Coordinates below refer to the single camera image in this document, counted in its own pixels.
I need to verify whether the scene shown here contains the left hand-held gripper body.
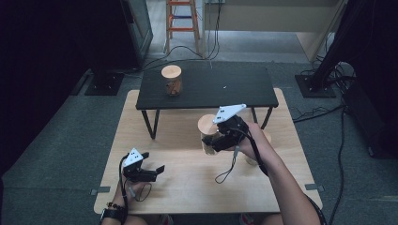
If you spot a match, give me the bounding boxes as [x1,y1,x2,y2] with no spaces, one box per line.
[122,147,158,184]

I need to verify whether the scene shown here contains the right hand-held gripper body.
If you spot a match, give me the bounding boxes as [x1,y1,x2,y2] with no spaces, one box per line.
[210,103,250,154]

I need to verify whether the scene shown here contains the glass jar with brown sticks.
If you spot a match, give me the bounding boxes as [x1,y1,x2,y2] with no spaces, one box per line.
[197,113,221,157]

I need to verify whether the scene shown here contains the tall glass jar with grains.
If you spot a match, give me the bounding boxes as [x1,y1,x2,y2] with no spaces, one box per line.
[244,129,273,167]

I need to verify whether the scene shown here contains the black shelf with metal legs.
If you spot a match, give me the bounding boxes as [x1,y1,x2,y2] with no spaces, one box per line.
[135,60,280,141]

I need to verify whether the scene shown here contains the short glass jar wooden lid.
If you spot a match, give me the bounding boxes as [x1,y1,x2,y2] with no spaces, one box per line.
[161,64,183,97]

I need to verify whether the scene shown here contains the person's left hand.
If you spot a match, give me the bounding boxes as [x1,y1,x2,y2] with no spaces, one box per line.
[112,181,146,204]

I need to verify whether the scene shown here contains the person's right hand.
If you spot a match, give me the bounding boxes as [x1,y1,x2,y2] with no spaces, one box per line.
[236,122,274,166]

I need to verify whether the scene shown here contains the grey tape strip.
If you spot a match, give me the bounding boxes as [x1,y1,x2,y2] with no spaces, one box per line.
[304,183,326,192]
[89,186,112,197]

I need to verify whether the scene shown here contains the person's left leg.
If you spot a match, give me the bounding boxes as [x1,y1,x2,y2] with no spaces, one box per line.
[125,214,163,225]

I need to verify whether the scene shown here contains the person's leg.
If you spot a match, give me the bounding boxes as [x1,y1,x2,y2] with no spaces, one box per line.
[125,214,163,225]
[253,213,284,225]

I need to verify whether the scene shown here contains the black wristwatch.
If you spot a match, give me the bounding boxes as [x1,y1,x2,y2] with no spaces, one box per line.
[99,207,129,225]

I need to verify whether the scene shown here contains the black square stand base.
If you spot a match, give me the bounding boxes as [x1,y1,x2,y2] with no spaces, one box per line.
[84,71,126,97]
[295,74,338,98]

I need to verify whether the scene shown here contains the red and white shoe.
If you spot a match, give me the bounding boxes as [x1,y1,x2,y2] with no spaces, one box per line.
[238,213,257,225]

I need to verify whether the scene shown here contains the person's right leg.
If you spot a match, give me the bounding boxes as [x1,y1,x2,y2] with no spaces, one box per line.
[253,213,284,225]

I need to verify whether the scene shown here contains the beige desk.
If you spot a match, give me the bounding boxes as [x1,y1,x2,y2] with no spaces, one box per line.
[201,0,349,63]

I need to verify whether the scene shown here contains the wooden ladder with orange rungs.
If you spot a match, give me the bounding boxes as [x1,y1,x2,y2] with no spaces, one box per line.
[164,0,202,55]

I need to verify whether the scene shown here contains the black box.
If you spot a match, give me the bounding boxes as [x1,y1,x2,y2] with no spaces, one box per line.
[342,79,398,160]

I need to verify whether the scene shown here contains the left hand-held gripper thin lanyard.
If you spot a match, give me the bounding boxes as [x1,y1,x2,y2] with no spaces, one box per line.
[128,182,153,203]

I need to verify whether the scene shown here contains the hand-held gripper thin lanyard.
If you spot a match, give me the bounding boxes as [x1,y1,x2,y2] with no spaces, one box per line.
[128,182,153,203]
[214,144,241,185]

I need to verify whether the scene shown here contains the left hand-held gripper black cable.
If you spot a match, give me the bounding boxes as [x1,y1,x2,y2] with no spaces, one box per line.
[117,154,130,224]

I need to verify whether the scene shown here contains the hand-held gripper black cable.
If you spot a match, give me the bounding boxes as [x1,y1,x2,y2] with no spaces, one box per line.
[236,125,329,225]
[117,154,130,224]

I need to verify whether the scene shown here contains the right hand-held gripper black cable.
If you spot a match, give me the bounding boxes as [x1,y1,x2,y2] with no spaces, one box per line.
[236,125,329,225]

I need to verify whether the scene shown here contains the right hand-held gripper thin lanyard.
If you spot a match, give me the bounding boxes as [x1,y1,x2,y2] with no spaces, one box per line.
[214,144,241,185]

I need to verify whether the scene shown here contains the dark bead bracelet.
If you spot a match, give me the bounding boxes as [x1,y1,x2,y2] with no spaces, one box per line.
[106,202,127,212]

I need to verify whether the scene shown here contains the wavy black floor cable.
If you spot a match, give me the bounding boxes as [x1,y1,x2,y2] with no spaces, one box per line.
[291,104,345,124]

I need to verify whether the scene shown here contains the hanging black cables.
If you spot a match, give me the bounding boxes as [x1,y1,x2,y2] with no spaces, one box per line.
[206,0,223,61]

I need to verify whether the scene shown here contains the long black floor cable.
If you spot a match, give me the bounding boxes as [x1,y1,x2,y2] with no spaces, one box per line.
[331,109,347,218]

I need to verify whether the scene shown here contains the tangle of black cables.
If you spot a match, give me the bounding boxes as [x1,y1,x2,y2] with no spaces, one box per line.
[314,55,359,92]

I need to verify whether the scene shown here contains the black slanted stand post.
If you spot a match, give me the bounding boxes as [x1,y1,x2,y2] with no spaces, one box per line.
[309,0,375,92]

